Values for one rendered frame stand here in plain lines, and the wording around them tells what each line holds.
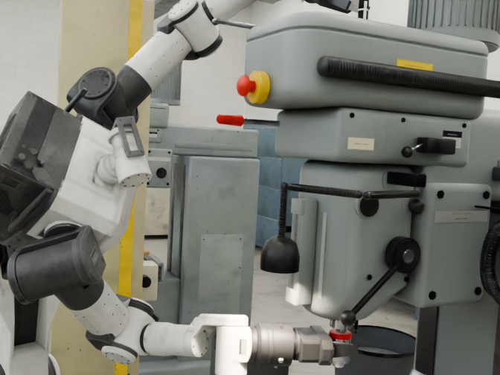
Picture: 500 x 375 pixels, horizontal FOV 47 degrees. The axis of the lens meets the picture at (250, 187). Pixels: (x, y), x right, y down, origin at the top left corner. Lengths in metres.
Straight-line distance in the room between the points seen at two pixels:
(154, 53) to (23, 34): 8.76
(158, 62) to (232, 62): 9.70
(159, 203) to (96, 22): 7.03
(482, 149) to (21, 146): 0.93
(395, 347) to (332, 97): 2.67
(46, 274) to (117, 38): 1.83
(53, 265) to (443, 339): 0.97
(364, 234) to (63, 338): 1.99
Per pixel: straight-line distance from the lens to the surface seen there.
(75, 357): 2.92
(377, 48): 1.08
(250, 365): 1.56
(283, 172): 8.44
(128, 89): 1.37
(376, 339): 3.58
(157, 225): 9.67
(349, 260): 1.12
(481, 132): 1.29
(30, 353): 1.57
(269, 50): 1.09
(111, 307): 1.24
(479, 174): 1.30
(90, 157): 1.24
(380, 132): 1.09
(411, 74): 1.08
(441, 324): 1.57
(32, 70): 10.07
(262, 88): 1.06
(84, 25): 2.77
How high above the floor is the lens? 1.65
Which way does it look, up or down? 4 degrees down
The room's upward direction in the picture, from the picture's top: 3 degrees clockwise
